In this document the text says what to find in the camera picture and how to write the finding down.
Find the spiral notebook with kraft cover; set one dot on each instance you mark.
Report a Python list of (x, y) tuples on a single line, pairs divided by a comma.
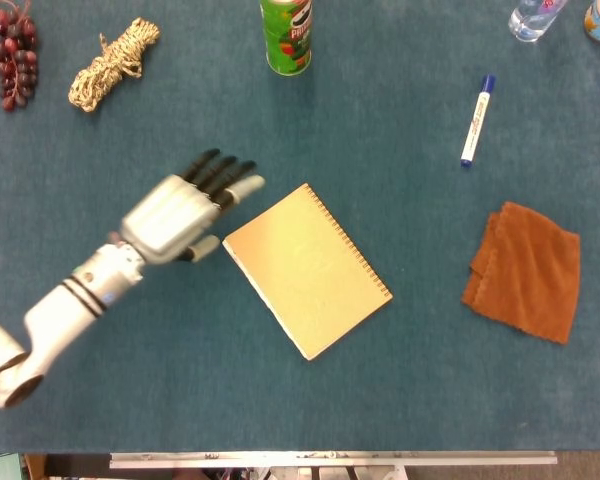
[(307, 270)]

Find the orange microfibre cloth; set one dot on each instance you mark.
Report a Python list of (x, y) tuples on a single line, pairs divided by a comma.
[(527, 272)]

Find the blue felt table mat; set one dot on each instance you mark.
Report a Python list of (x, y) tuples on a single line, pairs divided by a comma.
[(300, 390)]

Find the teal box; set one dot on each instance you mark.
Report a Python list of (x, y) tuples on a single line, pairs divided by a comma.
[(0, 466)]

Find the bunch of dark red grapes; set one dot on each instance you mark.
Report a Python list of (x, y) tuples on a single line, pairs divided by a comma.
[(15, 57)]

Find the aluminium table edge rail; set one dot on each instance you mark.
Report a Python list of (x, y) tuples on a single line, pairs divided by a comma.
[(330, 459)]

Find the left silver and black robot hand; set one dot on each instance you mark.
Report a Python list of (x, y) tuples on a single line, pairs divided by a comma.
[(172, 217)]

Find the blue and white marker pen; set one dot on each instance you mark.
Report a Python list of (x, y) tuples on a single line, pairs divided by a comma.
[(476, 122)]

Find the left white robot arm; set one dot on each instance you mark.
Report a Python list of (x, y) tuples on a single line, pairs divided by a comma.
[(65, 312)]

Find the clear plastic water bottle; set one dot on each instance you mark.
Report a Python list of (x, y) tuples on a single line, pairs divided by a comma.
[(532, 17)]

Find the green Pringles can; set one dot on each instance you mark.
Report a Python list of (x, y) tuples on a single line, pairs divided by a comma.
[(287, 37)]

